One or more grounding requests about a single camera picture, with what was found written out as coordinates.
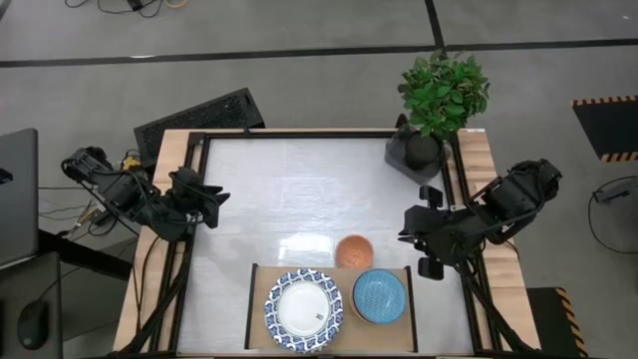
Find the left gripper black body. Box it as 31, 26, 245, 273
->
171, 172, 208, 228

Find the black computer mouse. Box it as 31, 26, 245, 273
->
17, 298, 51, 351

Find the black support strut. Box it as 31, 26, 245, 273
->
117, 233, 196, 358
456, 261, 532, 356

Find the blue patterned white paper plate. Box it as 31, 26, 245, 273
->
263, 266, 346, 354

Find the black hazard striped mat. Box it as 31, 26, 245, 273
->
571, 95, 638, 164
526, 286, 590, 359

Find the wooden tray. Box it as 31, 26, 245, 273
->
244, 260, 419, 353

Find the grey laptop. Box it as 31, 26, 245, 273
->
0, 128, 40, 266

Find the teal star patterned bowl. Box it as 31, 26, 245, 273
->
351, 268, 408, 326

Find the green leafy plant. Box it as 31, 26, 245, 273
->
397, 48, 492, 142

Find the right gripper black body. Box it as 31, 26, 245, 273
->
398, 203, 482, 266

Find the black table frame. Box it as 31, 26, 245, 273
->
184, 130, 473, 356

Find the orange patterned bowl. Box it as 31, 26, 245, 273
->
334, 233, 376, 271

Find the black perforated panel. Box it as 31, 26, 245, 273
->
133, 87, 266, 169

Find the grey floor device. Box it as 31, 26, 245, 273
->
592, 187, 630, 204

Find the black floor cable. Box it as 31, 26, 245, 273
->
64, 0, 165, 19

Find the black plant pot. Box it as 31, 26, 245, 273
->
404, 131, 446, 171

